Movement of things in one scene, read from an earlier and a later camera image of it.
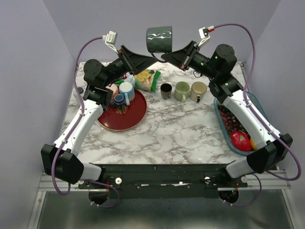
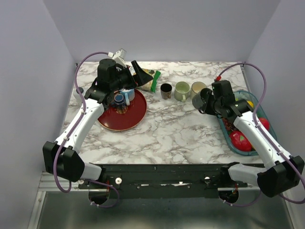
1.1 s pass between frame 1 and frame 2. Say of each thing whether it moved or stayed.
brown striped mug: stayed
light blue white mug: stayed
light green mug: stayed
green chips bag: stayed
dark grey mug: moved
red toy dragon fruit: stayed
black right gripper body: moved
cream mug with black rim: stayed
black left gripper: moved
